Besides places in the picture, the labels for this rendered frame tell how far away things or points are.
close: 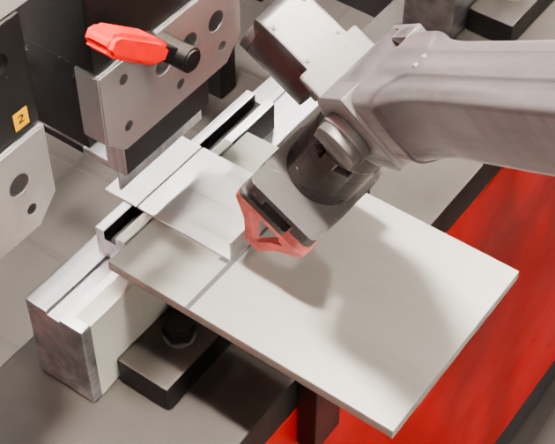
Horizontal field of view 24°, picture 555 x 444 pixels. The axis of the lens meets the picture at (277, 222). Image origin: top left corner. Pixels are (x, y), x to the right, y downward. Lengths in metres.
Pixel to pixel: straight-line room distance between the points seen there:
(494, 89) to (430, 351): 0.38
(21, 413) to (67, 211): 1.36
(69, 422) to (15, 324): 1.20
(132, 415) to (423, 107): 0.48
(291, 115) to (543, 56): 0.59
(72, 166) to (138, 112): 1.61
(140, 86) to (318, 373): 0.24
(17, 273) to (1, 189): 1.53
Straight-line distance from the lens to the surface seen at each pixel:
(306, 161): 0.89
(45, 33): 0.85
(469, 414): 1.73
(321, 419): 1.13
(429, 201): 1.22
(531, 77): 0.58
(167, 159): 1.07
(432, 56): 0.69
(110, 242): 1.03
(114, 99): 0.86
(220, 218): 1.02
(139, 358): 1.06
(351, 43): 0.83
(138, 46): 0.79
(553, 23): 1.43
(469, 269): 1.00
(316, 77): 0.82
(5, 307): 2.29
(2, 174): 0.80
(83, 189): 2.45
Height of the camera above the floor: 1.76
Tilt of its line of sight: 48 degrees down
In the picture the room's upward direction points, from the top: straight up
